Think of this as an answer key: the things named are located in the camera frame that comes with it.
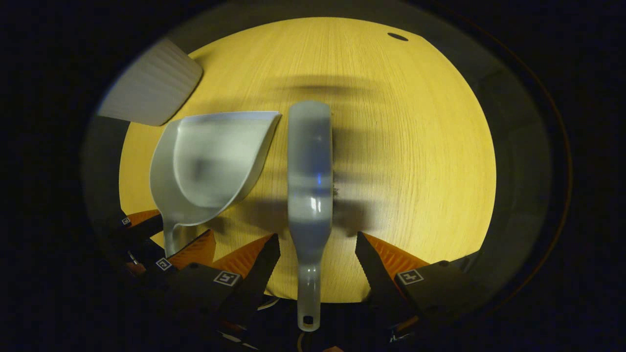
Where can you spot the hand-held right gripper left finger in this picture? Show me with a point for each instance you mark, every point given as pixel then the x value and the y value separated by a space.
pixel 210 293

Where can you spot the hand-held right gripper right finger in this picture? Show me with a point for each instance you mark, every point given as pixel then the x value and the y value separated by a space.
pixel 440 288

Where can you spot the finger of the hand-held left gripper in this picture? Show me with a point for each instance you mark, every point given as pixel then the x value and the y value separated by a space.
pixel 195 254
pixel 139 222

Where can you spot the grey dustpan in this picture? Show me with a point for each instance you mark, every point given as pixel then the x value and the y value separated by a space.
pixel 210 161

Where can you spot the grey garbage bin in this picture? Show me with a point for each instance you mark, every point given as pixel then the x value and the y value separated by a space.
pixel 151 83

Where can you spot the small grey broom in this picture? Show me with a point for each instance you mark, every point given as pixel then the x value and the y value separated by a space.
pixel 309 146

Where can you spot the wooden desktop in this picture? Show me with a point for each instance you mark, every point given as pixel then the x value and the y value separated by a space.
pixel 415 146

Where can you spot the black desk grommet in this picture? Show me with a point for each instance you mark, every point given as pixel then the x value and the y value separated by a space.
pixel 397 36

